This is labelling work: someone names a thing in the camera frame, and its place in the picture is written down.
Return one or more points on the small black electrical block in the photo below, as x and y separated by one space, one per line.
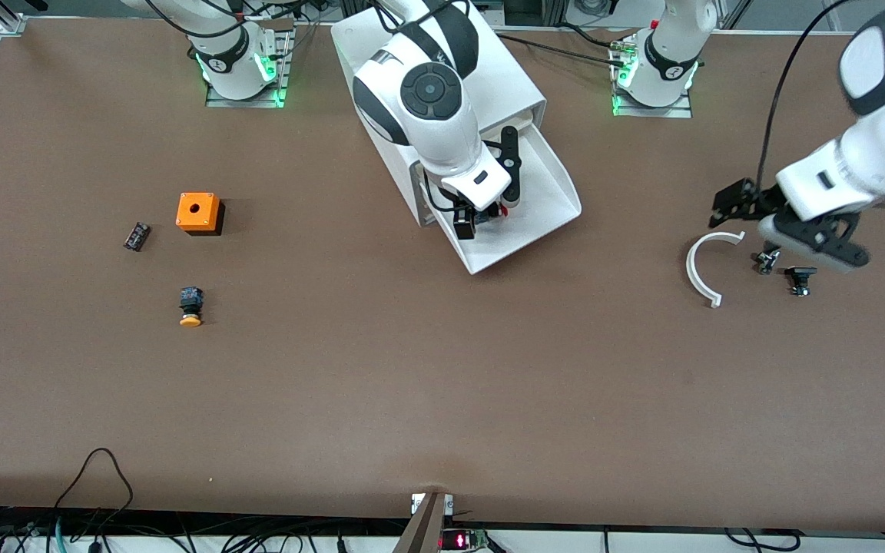
137 236

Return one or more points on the orange box with hole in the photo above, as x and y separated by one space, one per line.
198 211

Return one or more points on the black button component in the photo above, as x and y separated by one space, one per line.
800 275

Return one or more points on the yellow push button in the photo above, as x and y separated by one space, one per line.
191 301

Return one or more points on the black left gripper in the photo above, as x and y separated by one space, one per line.
764 201

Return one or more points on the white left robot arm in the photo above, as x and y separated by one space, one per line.
873 153

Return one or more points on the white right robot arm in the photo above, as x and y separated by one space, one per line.
431 92

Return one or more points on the small black metal part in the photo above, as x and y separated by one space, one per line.
767 265

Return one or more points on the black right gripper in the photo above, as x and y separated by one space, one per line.
466 218

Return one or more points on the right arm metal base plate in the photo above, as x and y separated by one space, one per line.
243 102

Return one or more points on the circuit board with red display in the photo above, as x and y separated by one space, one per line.
454 540

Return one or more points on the red push button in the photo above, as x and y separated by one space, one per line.
492 213

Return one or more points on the aluminium frame corner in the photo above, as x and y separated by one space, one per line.
8 23

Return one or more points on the white curved plastic arc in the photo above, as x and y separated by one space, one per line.
690 269

